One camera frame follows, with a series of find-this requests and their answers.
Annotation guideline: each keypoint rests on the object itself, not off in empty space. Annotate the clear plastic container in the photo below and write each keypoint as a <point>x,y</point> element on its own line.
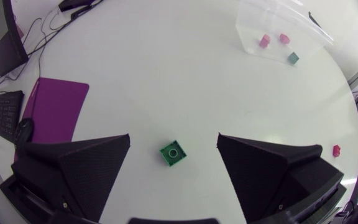
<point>278,28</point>

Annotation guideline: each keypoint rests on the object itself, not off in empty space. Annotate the black keyboard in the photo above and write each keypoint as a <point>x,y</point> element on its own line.
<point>6,113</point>

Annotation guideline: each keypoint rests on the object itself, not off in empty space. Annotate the dark mat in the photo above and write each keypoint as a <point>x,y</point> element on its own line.
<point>54,109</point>

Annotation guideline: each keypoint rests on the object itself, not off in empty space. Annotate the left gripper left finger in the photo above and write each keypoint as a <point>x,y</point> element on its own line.
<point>82,174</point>

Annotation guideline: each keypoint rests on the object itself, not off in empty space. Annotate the green toy brick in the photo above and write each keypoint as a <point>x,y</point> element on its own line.
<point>293,58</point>
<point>172,153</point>

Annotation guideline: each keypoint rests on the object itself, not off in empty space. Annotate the red toy brick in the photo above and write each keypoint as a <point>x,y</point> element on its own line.
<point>336,151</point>
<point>284,38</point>
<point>264,41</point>

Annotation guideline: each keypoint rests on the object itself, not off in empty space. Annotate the black computer mouse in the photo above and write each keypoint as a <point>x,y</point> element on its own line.
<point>23,130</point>

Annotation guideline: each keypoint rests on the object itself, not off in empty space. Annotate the black power brick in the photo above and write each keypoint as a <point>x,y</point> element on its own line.
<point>73,4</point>

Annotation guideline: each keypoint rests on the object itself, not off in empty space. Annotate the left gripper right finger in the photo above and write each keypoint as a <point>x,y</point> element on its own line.
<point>259,174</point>

